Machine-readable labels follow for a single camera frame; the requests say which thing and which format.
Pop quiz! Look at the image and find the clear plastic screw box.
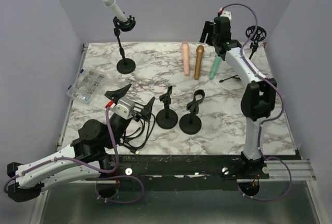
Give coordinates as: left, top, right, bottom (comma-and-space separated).
66, 67, 107, 104

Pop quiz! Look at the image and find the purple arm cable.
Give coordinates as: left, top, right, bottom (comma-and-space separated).
220, 3, 294, 201
3, 107, 145, 203

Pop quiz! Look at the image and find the white microphone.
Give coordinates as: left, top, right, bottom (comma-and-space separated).
102, 0, 128, 22

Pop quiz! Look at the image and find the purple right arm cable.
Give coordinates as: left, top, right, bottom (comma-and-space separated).
220, 3, 294, 201

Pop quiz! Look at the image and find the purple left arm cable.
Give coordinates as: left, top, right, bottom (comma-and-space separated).
3, 107, 145, 203

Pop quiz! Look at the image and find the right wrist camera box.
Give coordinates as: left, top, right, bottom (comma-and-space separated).
218, 8, 232, 20

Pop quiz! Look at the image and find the black round-base clamp stand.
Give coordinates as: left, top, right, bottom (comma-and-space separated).
179, 89, 205, 135

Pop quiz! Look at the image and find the black round-base shock-mount stand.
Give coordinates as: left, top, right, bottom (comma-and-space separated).
113, 15, 136, 75

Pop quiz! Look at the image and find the gold microphone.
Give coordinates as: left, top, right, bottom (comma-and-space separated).
194, 45, 204, 80

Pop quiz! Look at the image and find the black tripod shock-mount stand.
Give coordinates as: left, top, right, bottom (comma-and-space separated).
217, 25, 267, 86

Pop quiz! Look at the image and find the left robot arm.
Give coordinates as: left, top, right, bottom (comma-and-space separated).
3, 85, 155, 202

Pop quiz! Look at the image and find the pink microphone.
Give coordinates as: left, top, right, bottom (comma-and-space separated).
182, 43, 190, 76

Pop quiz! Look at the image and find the black front mounting rail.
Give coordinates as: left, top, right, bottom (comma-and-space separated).
72, 152, 301, 192

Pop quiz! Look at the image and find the black coiled usb cable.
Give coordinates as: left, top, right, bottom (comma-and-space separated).
119, 102, 158, 155

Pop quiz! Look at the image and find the green microphone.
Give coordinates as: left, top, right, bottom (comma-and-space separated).
209, 54, 222, 79

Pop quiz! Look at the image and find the black round-base clip stand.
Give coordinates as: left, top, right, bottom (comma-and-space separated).
156, 86, 178, 130

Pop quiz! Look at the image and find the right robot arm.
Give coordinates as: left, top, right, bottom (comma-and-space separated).
200, 16, 276, 178

